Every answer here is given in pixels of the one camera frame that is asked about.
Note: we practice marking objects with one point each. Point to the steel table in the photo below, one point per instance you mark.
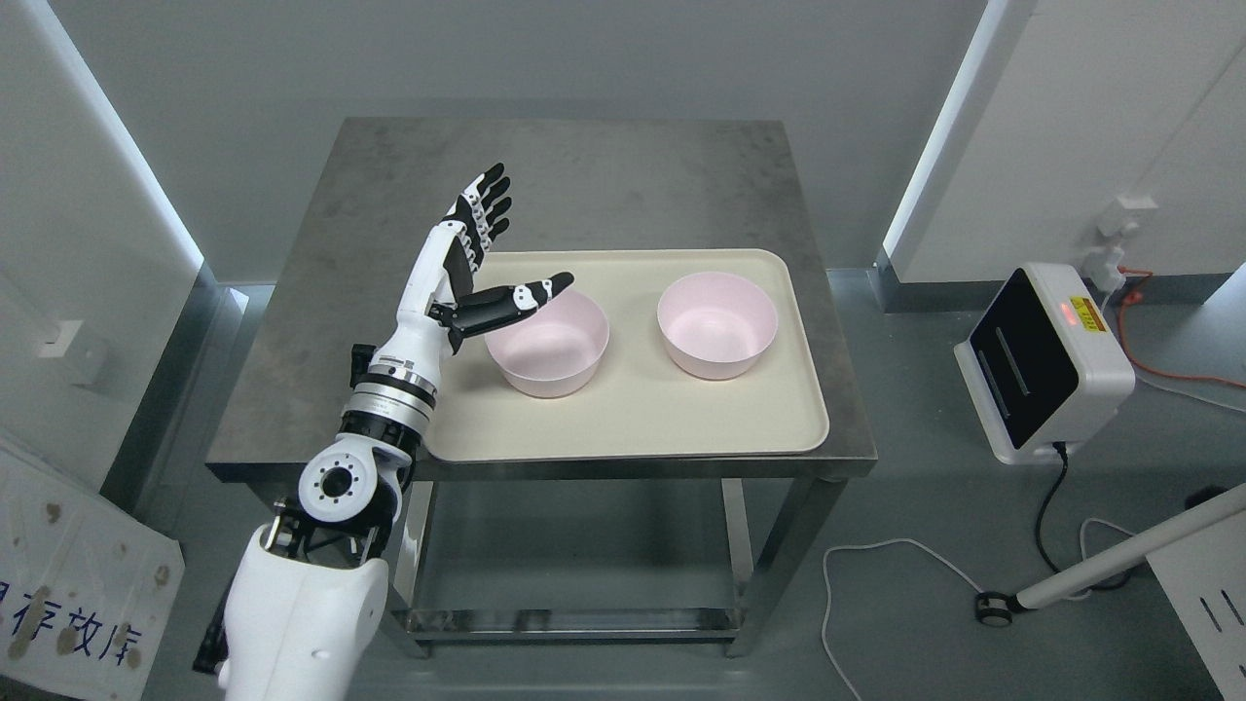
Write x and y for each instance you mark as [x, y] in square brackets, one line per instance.
[584, 186]

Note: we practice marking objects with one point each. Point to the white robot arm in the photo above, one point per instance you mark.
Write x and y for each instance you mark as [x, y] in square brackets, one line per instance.
[310, 590]

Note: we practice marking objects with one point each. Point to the white wall switch box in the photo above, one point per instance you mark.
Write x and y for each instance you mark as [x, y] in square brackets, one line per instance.
[77, 354]

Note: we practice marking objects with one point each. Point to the beige plastic tray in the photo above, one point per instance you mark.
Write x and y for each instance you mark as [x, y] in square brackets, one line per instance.
[639, 404]

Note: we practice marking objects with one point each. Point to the pink bowl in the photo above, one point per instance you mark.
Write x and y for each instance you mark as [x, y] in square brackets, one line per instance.
[716, 326]
[555, 352]

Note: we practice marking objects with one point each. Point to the white black box device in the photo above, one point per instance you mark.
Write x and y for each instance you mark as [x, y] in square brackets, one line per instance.
[1042, 366]

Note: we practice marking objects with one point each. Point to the white wall socket plug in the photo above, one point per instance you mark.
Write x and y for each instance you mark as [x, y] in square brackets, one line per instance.
[1125, 217]

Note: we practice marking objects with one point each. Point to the white sign board blue text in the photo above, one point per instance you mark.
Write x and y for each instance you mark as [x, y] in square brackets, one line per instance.
[87, 591]

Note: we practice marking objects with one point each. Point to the white stand leg with wheel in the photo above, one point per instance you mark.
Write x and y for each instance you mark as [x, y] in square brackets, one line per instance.
[998, 609]

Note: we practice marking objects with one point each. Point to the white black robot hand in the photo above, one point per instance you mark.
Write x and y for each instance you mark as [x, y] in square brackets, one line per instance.
[439, 306]

